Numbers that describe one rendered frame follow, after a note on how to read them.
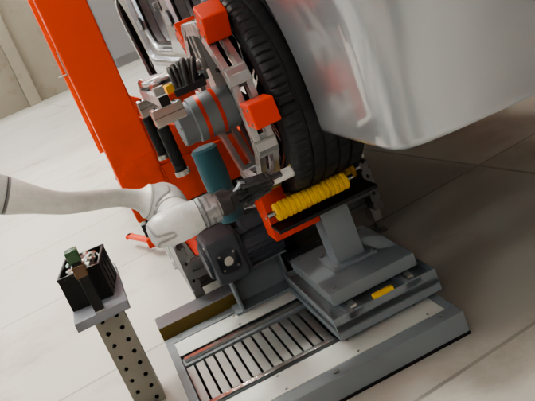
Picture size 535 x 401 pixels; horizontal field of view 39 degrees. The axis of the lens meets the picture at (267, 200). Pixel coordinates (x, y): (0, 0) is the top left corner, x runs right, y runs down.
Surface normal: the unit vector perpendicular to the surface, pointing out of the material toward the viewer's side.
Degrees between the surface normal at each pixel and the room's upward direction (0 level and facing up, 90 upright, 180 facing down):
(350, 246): 90
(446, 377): 0
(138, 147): 90
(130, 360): 90
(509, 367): 0
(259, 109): 90
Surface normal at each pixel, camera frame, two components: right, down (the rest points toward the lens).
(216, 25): 0.44, 0.66
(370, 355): -0.37, -0.89
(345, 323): 0.28, 0.19
